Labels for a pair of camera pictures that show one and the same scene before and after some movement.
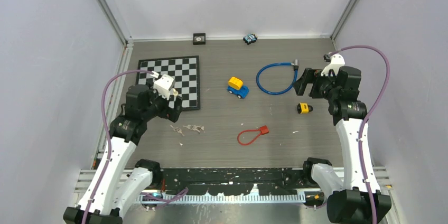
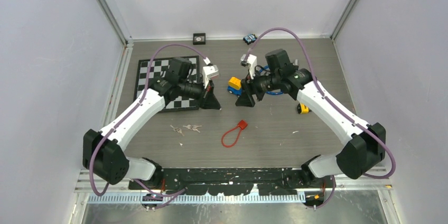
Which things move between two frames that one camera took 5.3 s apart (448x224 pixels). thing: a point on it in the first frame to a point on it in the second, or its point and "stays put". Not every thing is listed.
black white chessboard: x=185 y=70 stays put
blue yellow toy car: x=235 y=86 stays put
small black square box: x=198 y=38 stays put
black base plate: x=266 y=180 stays put
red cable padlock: x=262 y=130 to x=242 y=125
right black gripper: x=312 y=76 to x=249 y=88
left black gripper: x=170 y=113 to x=209 y=101
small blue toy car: x=250 y=38 stays put
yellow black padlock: x=304 y=108 stays put
